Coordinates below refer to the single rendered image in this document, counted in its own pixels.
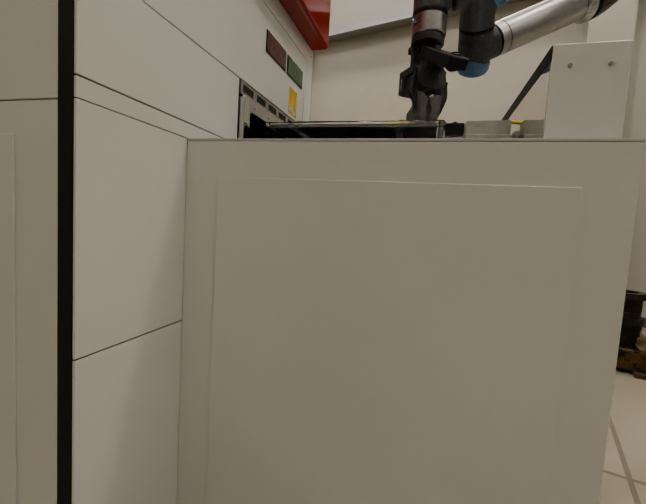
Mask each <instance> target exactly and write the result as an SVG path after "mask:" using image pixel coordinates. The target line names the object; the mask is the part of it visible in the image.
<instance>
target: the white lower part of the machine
mask: <svg viewBox="0 0 646 504"><path fill-rule="evenodd" d="M187 144H188V141H187V138H184V137H181V136H178V135H176V134H173V133H170V132H167V131H165V130H162V129H159V128H157V127H154V126H151V125H148V124H146V123H143V122H140V121H138V120H135V119H132V118H129V117H127V116H124V115H121V114H119V113H116V112H113V111H110V110H108V109H105V108H102V107H100V106H97V105H94V104H91V103H89V102H86V101H83V100H80V99H78V98H74V97H58V99H51V100H23V101H0V504H177V477H178V443H179V410H180V377H181V344H182V310H183V277H184V244H185V211H186V177H187Z"/></svg>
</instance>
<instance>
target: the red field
mask: <svg viewBox="0 0 646 504"><path fill-rule="evenodd" d="M268 51H269V52H270V53H271V54H272V55H273V56H274V57H275V58H276V60H277V61H278V62H279V63H280V64H281V65H282V66H283V67H284V68H285V66H286V52H285V51H284V50H283V49H282V47H281V46H280V45H279V44H278V42H277V41H276V40H275V39H274V38H273V36H272V35H271V34H270V33H269V31H268Z"/></svg>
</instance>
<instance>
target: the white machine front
mask: <svg viewBox="0 0 646 504"><path fill-rule="evenodd" d="M268 31H269V33H270V34H271V35H272V36H273V38H274V39H275V40H276V41H277V42H278V44H279V45H280V46H281V47H282V49H283V50H284V51H285V52H286V66H285V68H284V67H283V66H282V65H281V64H280V63H279V62H278V61H277V60H276V58H275V57H274V56H273V55H272V54H271V53H270V52H269V51H268ZM289 57H290V58H291V60H292V61H293V62H294V63H295V65H296V66H297V67H298V68H299V69H300V71H301V72H302V73H303V74H302V87H301V86H300V85H299V84H298V83H297V82H296V81H295V79H294V78H293V77H292V76H291V75H290V74H289V73H288V65H289ZM312 64H313V51H312V50H311V48H310V47H309V45H308V44H307V42H306V41H305V39H304V38H303V36H302V35H301V33H300V32H299V30H298V28H297V27H296V25H295V24H294V22H293V21H292V19H291V18H290V16H289V15H288V13H287V12H286V10H285V9H284V7H283V6H282V4H281V3H280V1H279V0H58V97H74V98H78V99H80V100H83V101H86V102H89V103H91V104H94V105H97V106H100V107H102V108H105V109H108V110H110V111H113V112H116V113H119V114H121V115H124V116H127V117H129V118H132V119H135V120H138V121H140V122H143V123H146V124H148V125H151V126H154V127H157V128H159V129H162V130H165V131H167V132H170V133H173V134H176V135H178V136H181V137H184V138H237V124H238V99H239V96H243V95H242V94H241V93H240V80H242V81H244V82H245V83H246V84H247V85H249V86H250V87H251V88H252V89H254V90H255V91H256V92H258V93H259V94H260V95H261V96H263V97H264V98H265V99H266V100H268V101H269V102H270V103H271V104H273V105H274V106H275V107H277V108H278V109H279V110H280V111H282V112H283V113H284V114H285V115H287V116H288V117H289V118H290V119H292V120H293V121H294V122H295V121H309V118H310V100H311V82H312ZM290 87H291V88H292V89H293V91H295V92H296V93H297V105H296V118H294V117H293V116H292V115H293V103H292V115H291V114H289V113H288V106H289V89H290Z"/></svg>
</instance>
